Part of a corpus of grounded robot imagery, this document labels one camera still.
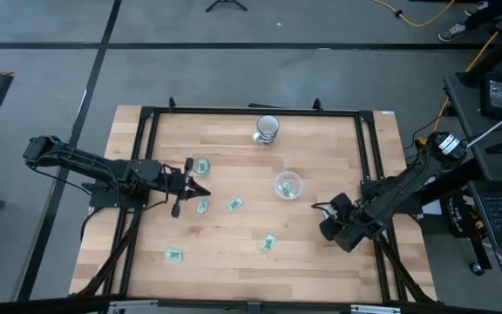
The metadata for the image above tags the black tripod base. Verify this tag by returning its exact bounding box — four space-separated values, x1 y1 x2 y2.
205 0 248 13

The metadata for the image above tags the thin white rod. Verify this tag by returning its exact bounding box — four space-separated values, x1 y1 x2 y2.
464 102 502 149

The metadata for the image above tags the black stand leg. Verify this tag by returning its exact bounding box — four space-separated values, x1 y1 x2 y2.
458 17 502 86

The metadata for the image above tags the black aluminium table frame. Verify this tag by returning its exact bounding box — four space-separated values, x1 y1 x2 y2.
70 98 438 306

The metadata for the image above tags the black side table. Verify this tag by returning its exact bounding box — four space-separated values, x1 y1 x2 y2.
444 72 502 182

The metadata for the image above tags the yellow floor cable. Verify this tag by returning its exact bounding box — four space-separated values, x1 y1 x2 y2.
370 0 457 28
431 0 502 137

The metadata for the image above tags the small clear glass jar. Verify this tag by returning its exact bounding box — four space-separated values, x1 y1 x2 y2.
192 156 213 178

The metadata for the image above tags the clear round plastic container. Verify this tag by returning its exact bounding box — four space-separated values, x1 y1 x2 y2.
273 170 304 201

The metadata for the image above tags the person's shoe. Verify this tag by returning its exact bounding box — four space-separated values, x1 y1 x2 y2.
464 2 491 17
437 22 468 43

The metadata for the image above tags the person's leg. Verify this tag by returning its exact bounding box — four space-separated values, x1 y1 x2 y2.
468 0 502 30

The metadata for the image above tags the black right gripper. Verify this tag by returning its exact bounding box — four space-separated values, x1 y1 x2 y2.
319 193 368 254

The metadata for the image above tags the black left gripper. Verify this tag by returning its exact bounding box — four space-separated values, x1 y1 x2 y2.
148 157 211 219

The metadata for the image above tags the black camera mount rail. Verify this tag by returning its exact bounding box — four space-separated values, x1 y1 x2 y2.
0 296 502 314

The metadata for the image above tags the black printed tote bag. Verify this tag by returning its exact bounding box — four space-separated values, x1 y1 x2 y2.
440 194 487 239

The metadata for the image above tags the blue white patterned mug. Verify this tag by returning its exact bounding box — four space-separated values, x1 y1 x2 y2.
252 114 281 146

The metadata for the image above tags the black power adapter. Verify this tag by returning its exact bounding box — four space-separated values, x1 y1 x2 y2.
479 72 502 119

